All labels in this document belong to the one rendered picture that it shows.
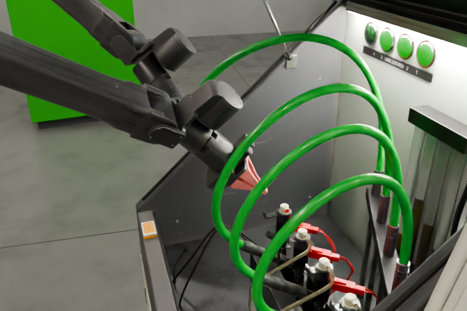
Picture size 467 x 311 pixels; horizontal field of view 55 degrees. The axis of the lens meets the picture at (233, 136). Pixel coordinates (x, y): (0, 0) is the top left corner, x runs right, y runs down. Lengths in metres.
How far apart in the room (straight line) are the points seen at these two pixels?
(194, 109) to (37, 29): 3.30
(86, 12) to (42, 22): 2.99
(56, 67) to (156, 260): 0.53
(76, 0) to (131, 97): 0.35
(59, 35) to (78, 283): 2.18
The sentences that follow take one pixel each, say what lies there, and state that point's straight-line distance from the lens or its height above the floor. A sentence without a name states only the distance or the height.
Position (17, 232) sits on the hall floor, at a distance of 2.91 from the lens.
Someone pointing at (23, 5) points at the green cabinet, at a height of 1.05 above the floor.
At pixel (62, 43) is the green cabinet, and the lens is 3.96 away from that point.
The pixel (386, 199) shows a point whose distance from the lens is 0.84.
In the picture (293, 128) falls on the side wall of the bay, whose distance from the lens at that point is 1.16.
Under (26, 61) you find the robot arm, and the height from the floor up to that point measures 1.45.
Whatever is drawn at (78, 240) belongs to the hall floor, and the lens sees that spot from 2.71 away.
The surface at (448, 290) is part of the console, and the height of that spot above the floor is 1.24.
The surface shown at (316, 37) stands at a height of 1.42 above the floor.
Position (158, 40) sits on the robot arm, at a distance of 0.89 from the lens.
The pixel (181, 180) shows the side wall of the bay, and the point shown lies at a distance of 1.13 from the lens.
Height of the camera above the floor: 1.60
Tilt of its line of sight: 25 degrees down
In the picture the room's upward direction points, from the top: straight up
